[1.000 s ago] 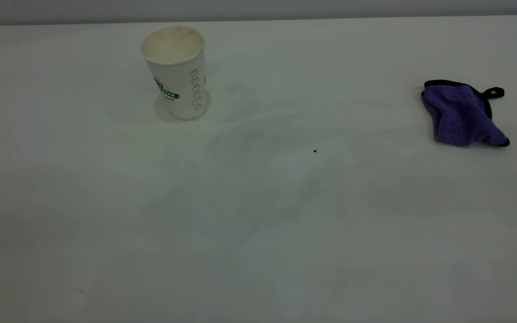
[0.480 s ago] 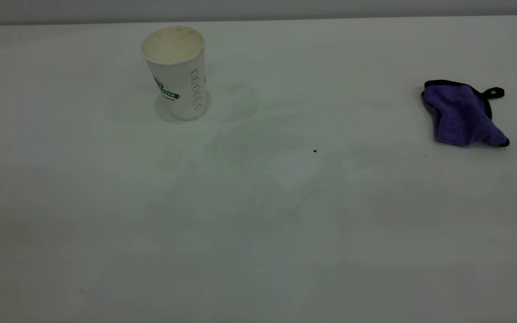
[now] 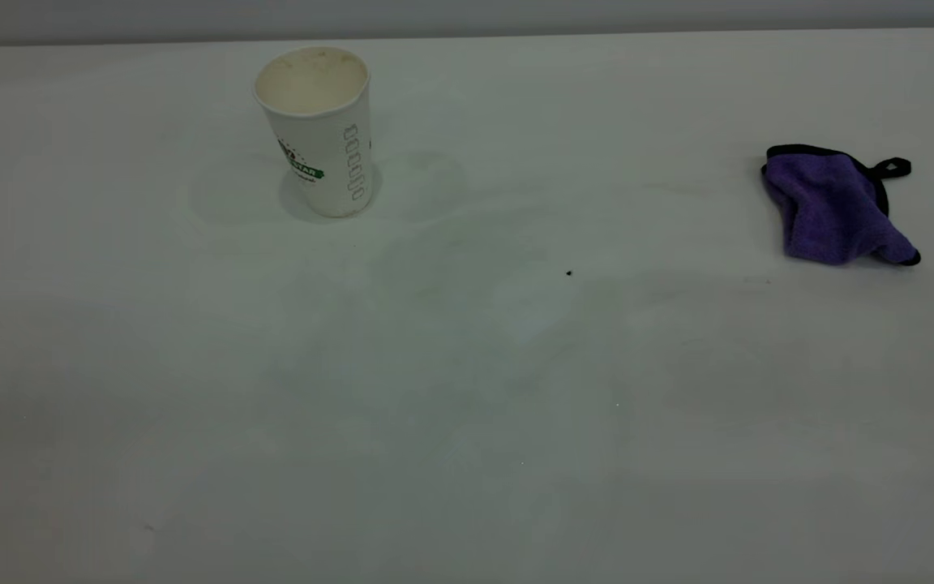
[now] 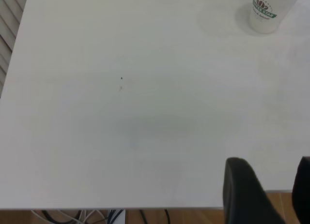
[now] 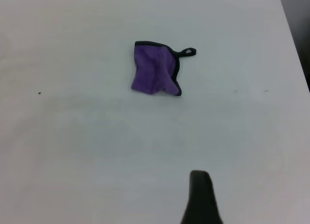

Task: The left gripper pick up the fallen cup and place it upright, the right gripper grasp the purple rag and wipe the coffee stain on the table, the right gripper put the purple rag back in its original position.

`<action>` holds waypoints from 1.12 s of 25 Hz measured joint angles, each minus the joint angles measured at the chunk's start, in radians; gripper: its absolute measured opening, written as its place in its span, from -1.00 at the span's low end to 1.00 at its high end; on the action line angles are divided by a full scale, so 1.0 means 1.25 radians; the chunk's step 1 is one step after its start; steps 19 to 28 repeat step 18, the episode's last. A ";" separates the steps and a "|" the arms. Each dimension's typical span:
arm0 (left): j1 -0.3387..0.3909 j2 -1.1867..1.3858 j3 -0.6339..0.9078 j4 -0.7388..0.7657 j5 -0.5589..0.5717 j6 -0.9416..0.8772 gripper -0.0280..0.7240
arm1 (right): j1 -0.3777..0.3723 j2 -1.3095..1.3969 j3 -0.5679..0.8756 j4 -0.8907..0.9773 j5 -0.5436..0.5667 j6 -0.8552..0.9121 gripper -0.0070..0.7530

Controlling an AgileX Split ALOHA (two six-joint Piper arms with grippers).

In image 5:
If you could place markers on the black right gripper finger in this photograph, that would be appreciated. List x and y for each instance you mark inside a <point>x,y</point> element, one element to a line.
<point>201,202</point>

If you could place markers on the purple cloth with black trim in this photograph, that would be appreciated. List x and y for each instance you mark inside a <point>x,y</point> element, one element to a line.
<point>155,69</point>

